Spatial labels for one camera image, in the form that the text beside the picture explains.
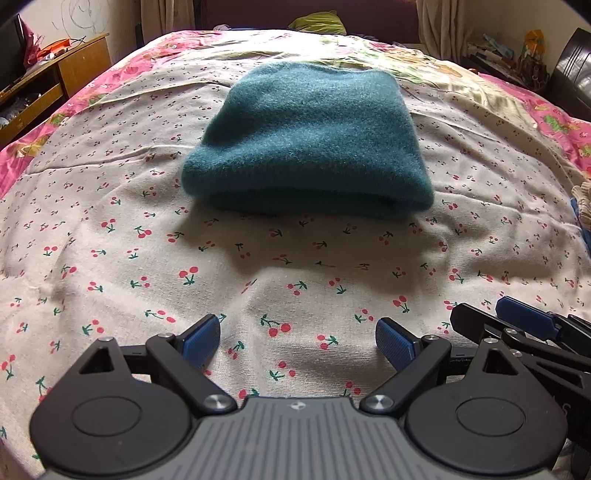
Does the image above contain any orange plastic bag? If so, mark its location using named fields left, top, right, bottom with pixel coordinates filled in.
left=37, top=39, right=72, bottom=58

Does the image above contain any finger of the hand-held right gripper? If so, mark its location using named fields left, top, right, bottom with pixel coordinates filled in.
left=450, top=303, right=591, bottom=393
left=496, top=296, right=591, bottom=354

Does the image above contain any dark brown cabinet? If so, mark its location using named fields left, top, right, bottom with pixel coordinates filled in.
left=547, top=28, right=591, bottom=121

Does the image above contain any brown striped cloth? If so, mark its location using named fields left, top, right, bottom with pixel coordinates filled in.
left=571, top=181, right=591, bottom=210

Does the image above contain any beige curtain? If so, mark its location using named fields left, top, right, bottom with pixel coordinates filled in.
left=141, top=0, right=199, bottom=33
left=416, top=0, right=467, bottom=63

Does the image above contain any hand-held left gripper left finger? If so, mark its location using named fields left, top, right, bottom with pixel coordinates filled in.
left=78, top=314, right=237, bottom=415

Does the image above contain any teal fuzzy sweater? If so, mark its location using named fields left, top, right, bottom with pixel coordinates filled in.
left=181, top=62, right=435, bottom=220

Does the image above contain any pink floral quilt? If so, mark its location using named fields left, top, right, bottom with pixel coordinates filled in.
left=0, top=28, right=591, bottom=199

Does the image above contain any maroon padded headboard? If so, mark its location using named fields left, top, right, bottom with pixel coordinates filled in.
left=203, top=0, right=421, bottom=42

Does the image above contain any yellow-green pillow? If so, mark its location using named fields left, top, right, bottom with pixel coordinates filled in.
left=288, top=10, right=347, bottom=37

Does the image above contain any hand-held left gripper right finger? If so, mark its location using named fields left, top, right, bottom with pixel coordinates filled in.
left=359, top=318, right=527, bottom=415

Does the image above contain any wooden side cabinet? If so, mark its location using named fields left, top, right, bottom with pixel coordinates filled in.
left=0, top=32, right=112, bottom=148

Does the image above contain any cluttered bedside table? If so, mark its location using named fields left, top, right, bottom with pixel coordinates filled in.
left=464, top=30, right=550, bottom=90

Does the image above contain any black television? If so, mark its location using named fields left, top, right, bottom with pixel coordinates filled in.
left=0, top=14, right=26, bottom=90

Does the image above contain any cherry print bed sheet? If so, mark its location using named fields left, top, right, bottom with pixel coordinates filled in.
left=0, top=55, right=591, bottom=480

